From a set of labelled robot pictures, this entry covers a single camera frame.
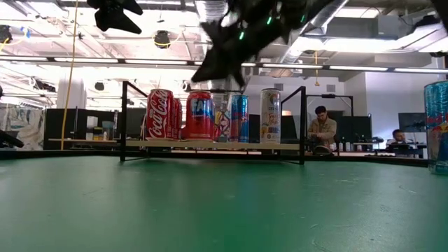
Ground colourful printed banner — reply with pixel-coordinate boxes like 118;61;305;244
0;106;46;151

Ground white Celsius can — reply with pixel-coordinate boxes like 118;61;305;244
259;87;282;144

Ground long ceiling light strip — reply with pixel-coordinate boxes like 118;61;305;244
328;64;389;72
262;62;323;70
124;58;190;66
393;67;448;74
54;57;120;64

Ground red Fanta can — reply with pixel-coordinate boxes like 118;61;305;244
213;101;232;143
184;90;216;141

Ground black office cabinets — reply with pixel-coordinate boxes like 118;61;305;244
43;107;122;151

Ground blue silver Red Bull can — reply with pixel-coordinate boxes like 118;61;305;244
423;80;448;176
230;94;250;144

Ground wooden shelf board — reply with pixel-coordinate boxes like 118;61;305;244
125;139;302;151

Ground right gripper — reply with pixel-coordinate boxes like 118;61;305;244
191;0;333;88

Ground white column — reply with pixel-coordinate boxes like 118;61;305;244
56;75;88;110

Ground red Coca-Cola can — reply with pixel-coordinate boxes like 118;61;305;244
172;97;186;140
145;88;175;141

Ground black metal shelf frame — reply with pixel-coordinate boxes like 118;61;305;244
120;80;308;166

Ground green table mat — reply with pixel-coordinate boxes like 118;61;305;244
0;155;448;252

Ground yellow power cable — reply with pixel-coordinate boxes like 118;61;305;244
59;0;80;151

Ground black table frame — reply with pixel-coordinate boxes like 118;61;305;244
0;148;430;168

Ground large silver ceiling duct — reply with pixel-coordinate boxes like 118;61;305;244
279;0;351;64

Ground black monitor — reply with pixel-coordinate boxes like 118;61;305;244
398;111;427;133

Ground silver corrugated duct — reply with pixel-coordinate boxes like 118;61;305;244
194;0;230;24

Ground black round ceiling fixture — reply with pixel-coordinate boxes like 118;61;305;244
153;29;172;50

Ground person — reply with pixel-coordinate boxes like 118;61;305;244
307;105;337;155
386;128;409;148

